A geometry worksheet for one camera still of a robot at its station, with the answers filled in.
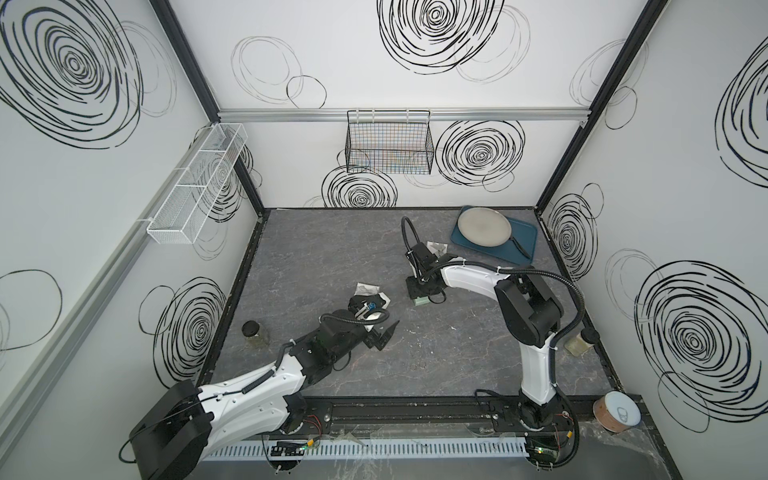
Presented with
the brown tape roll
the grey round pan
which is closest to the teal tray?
the grey round pan

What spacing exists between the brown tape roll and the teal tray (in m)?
0.46

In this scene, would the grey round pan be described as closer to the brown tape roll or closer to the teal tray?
the teal tray

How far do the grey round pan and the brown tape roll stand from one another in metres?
0.50

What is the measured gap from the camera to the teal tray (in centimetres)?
108

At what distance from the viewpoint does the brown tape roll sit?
698mm

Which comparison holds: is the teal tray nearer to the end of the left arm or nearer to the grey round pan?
the grey round pan

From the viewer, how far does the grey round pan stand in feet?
3.65
